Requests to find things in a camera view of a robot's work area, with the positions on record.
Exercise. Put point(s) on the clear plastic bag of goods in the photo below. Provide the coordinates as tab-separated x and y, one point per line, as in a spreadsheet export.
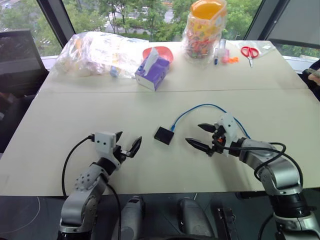
95	55

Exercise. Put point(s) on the bystander bare hand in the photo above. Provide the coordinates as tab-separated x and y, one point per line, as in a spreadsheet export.
314	78

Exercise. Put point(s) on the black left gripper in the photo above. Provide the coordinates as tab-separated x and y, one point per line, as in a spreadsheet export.
122	154

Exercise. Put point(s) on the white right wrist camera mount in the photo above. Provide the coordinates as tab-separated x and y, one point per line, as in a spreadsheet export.
228	125

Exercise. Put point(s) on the dark grey rounded shape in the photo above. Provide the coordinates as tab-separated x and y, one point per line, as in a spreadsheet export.
132	217
192	217

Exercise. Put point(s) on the small black square box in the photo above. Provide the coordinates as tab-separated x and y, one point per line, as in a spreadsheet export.
163	135

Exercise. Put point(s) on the small orange rings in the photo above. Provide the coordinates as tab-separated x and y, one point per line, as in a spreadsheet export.
233	60

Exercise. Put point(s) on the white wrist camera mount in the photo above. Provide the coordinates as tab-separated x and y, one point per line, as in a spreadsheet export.
228	125
105	143

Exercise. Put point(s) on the colourful candy jar orange lid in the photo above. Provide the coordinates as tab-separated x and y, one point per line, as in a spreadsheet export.
202	37

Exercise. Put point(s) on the small pink toy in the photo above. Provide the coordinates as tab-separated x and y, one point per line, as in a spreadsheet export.
225	56

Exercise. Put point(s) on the purple tissue box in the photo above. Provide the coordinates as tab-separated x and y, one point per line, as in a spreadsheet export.
152	77

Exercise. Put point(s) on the black flat bar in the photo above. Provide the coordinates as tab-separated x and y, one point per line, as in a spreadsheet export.
225	221

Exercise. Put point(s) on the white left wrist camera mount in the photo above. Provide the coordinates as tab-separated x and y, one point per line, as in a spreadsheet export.
105	143

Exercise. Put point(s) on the black monitor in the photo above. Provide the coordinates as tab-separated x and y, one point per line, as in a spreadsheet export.
17	52

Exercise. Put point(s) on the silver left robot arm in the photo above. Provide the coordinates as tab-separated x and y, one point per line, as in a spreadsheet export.
85	200

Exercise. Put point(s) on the dark window frame post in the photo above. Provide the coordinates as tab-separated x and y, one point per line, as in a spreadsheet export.
260	17
57	17

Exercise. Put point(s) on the blue marker pen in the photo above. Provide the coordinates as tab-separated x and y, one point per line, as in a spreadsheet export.
215	59

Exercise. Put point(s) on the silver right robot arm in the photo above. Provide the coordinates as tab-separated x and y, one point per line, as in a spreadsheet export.
282	172

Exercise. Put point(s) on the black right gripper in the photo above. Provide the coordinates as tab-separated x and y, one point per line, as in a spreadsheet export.
218	146

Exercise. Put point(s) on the pink plastic bowl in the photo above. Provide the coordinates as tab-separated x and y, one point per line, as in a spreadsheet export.
163	52

